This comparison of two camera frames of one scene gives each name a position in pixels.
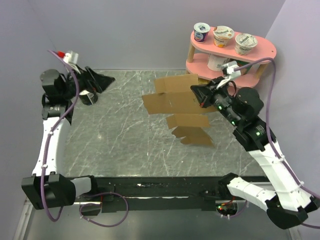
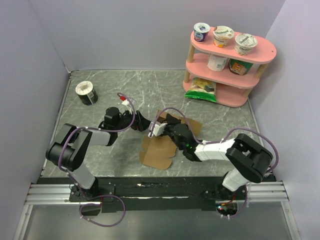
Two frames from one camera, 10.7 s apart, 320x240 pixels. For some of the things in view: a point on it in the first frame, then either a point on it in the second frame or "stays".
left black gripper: [93, 81] to [140, 123]
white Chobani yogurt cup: [244, 42] stays
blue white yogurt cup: [201, 31] stays
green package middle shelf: [244, 70] stays
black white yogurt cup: [88, 98] stays
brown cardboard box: [174, 95] to [156, 152]
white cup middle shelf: [215, 62] stays
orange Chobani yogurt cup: [221, 34] stays
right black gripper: [201, 91] to [171, 120]
